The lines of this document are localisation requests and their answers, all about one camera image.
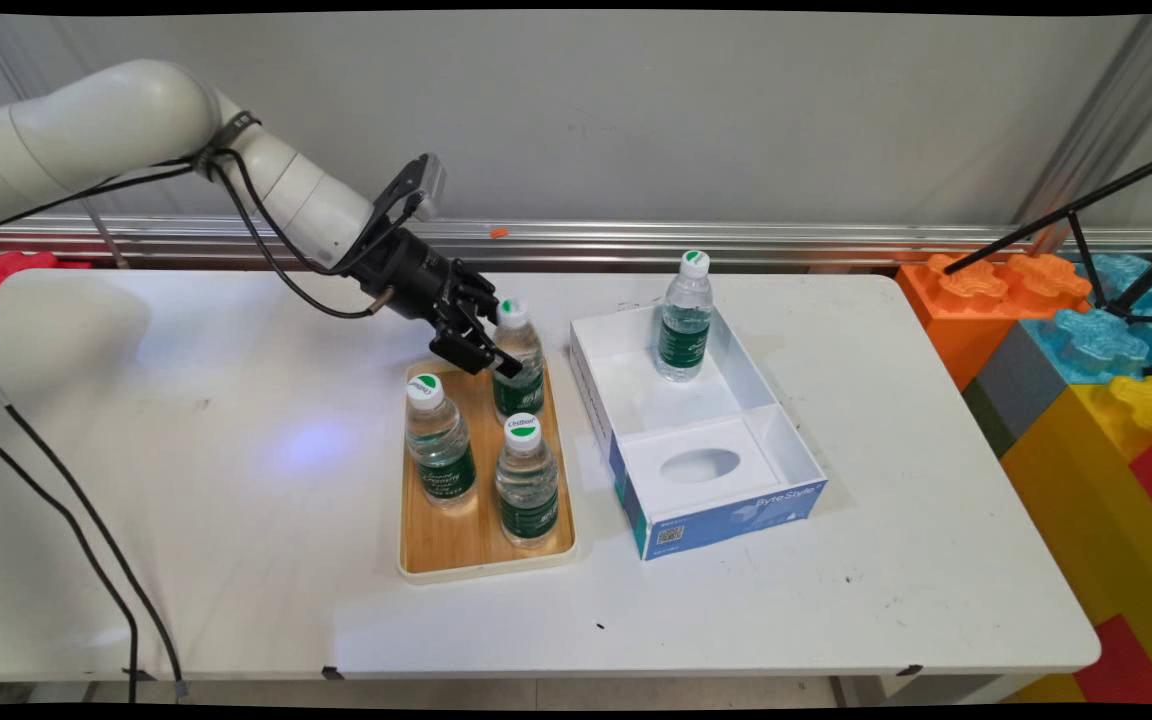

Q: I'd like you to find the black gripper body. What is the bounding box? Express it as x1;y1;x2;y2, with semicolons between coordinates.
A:
351;228;467;323

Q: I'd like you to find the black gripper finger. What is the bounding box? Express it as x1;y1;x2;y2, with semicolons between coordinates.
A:
431;318;524;381
448;265;500;323

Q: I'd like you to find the clear water bottle green label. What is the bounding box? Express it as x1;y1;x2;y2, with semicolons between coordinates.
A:
404;372;477;511
491;297;547;421
494;412;560;549
654;250;715;384

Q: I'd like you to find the bamboo tray with cream rim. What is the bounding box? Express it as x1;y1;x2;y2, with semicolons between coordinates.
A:
396;352;579;586

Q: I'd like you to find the white blue ByteDance cardboard box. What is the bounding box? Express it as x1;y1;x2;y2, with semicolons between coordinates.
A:
569;303;829;561

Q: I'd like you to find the orange foam building block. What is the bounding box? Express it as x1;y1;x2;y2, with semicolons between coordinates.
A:
896;252;1094;393

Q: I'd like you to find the dark green foam block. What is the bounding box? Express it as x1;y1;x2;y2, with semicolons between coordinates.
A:
961;378;1022;459

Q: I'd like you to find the black tripod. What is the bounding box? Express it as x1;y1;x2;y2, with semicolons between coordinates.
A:
941;143;1152;327

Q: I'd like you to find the cyan foam block grey side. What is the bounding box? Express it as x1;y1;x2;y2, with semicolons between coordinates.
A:
976;305;1152;446

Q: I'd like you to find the cyan foam building block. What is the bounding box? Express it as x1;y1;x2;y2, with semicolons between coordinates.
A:
1086;252;1152;319

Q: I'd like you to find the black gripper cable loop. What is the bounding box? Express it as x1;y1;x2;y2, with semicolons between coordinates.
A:
206;160;397;321

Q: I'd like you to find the black camera cable loop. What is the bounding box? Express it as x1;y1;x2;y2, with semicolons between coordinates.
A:
0;145;422;279

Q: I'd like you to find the narrow black cable strap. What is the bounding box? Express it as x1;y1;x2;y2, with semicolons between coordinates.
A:
191;110;262;179

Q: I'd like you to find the silver aluminium wall rail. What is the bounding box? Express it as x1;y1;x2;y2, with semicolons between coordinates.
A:
0;213;1152;273

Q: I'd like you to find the black cable with silver connector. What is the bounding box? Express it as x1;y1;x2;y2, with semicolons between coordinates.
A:
0;345;189;699

